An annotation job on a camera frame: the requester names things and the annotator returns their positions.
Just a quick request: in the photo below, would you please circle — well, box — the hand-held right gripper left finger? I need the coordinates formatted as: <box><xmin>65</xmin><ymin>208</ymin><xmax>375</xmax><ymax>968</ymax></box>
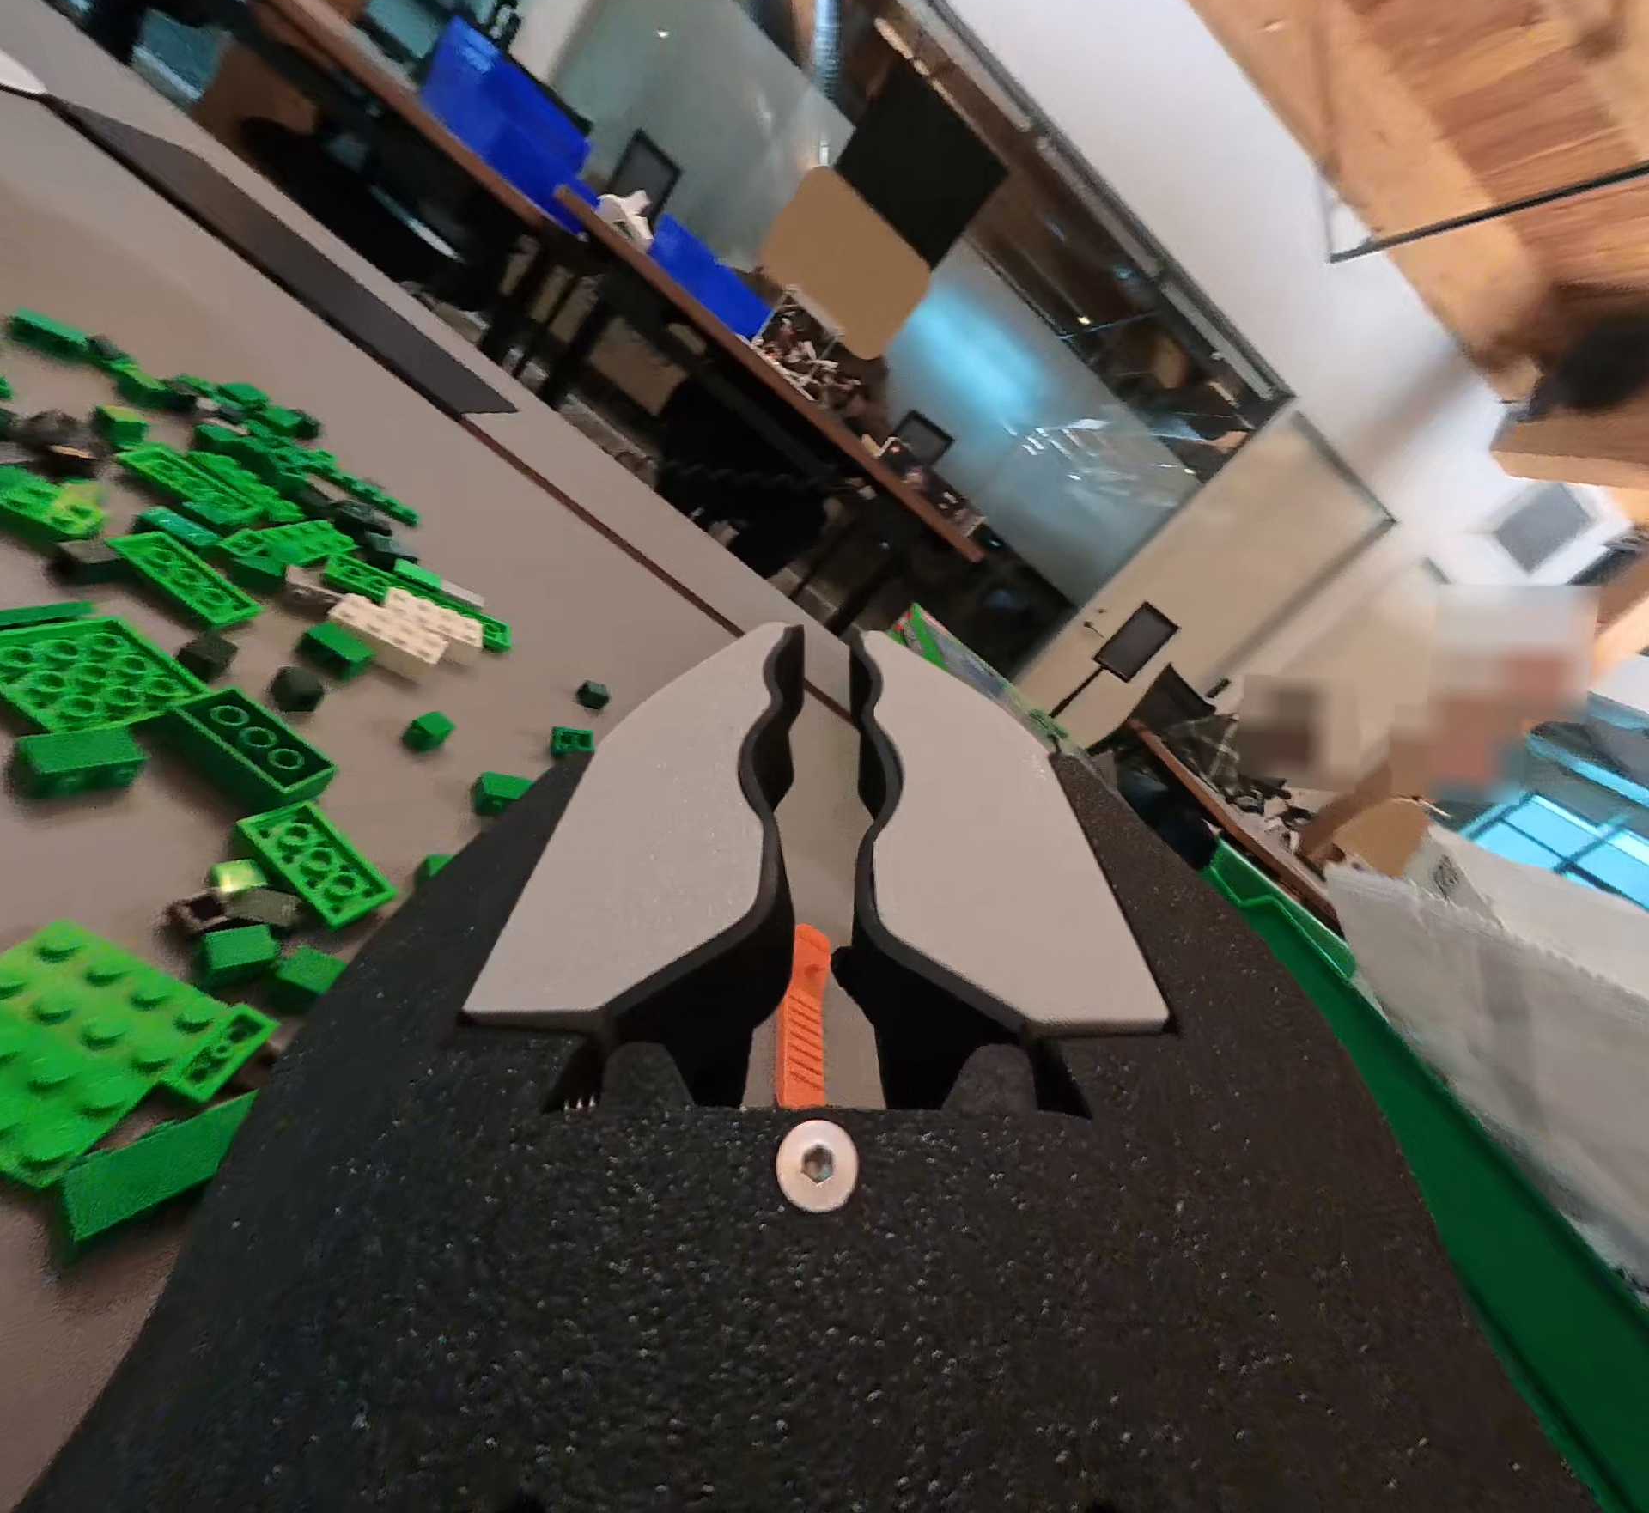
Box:
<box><xmin>460</xmin><ymin>624</ymin><xmax>808</xmax><ymax>1043</ymax></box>

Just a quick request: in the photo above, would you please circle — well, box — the small white brick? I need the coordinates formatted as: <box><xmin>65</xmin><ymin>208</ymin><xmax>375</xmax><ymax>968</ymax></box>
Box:
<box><xmin>325</xmin><ymin>586</ymin><xmax>488</xmax><ymax>681</ymax></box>

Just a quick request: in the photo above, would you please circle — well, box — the green wide plate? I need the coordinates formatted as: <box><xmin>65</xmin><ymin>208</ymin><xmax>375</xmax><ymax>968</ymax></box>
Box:
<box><xmin>0</xmin><ymin>618</ymin><xmax>207</xmax><ymax>736</ymax></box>

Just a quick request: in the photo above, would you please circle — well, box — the black wall screen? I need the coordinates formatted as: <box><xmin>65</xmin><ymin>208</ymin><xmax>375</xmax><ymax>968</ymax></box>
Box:
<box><xmin>834</xmin><ymin>58</ymin><xmax>1009</xmax><ymax>269</ymax></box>

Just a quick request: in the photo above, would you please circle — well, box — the wall air vent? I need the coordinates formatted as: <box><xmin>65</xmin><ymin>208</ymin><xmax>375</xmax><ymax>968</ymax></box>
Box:
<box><xmin>1480</xmin><ymin>480</ymin><xmax>1627</xmax><ymax>584</ymax></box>

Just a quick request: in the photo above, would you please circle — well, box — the tan rounded divider panel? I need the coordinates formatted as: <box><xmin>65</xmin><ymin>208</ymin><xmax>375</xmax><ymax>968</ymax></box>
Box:
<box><xmin>756</xmin><ymin>165</ymin><xmax>931</xmax><ymax>364</ymax></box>

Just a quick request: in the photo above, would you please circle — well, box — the large green studded plate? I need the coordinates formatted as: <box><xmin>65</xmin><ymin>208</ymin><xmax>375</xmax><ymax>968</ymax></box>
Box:
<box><xmin>0</xmin><ymin>921</ymin><xmax>278</xmax><ymax>1193</ymax></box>

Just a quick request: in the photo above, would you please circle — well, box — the orange brick separator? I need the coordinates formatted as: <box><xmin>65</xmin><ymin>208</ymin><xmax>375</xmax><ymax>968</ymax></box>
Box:
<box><xmin>772</xmin><ymin>923</ymin><xmax>838</xmax><ymax>1114</ymax></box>

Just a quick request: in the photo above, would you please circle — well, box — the green plastic bin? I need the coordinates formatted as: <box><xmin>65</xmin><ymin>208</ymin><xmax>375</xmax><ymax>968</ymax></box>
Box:
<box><xmin>1203</xmin><ymin>837</ymin><xmax>1649</xmax><ymax>1513</ymax></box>

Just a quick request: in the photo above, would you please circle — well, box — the wooden office table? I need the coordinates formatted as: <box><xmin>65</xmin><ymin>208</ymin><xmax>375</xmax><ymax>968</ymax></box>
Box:
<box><xmin>1127</xmin><ymin>715</ymin><xmax>1340</xmax><ymax>916</ymax></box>
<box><xmin>553</xmin><ymin>187</ymin><xmax>986</xmax><ymax>639</ymax></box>
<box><xmin>101</xmin><ymin>0</ymin><xmax>607</xmax><ymax>407</ymax></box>

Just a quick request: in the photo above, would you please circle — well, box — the scatter of small green bricks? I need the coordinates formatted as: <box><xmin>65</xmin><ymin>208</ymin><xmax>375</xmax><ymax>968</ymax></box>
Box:
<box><xmin>0</xmin><ymin>309</ymin><xmax>612</xmax><ymax>1245</ymax></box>

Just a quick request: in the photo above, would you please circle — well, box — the blue storage bin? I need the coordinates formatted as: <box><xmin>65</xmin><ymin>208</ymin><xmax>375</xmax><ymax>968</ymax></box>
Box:
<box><xmin>422</xmin><ymin>16</ymin><xmax>593</xmax><ymax>189</ymax></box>
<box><xmin>649</xmin><ymin>213</ymin><xmax>773</xmax><ymax>336</ymax></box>

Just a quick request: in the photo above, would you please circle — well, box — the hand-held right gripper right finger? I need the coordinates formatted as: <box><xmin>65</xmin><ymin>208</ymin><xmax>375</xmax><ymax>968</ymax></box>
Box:
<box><xmin>831</xmin><ymin>632</ymin><xmax>1174</xmax><ymax>1043</ymax></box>

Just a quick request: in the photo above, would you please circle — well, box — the large window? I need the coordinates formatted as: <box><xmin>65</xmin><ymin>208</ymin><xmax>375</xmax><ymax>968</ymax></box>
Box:
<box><xmin>1468</xmin><ymin>689</ymin><xmax>1649</xmax><ymax>909</ymax></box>

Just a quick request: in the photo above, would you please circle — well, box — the dark green flat tile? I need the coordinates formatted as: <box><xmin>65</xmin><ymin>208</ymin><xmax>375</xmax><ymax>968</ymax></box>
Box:
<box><xmin>56</xmin><ymin>1088</ymin><xmax>259</xmax><ymax>1245</ymax></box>

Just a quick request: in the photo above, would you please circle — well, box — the large white paper bag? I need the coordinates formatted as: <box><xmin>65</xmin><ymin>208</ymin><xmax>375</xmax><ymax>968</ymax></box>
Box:
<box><xmin>1326</xmin><ymin>825</ymin><xmax>1649</xmax><ymax>1297</ymax></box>

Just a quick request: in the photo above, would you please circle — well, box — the black desk cable cover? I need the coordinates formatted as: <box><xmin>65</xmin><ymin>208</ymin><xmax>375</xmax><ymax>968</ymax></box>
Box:
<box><xmin>51</xmin><ymin>97</ymin><xmax>519</xmax><ymax>423</ymax></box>

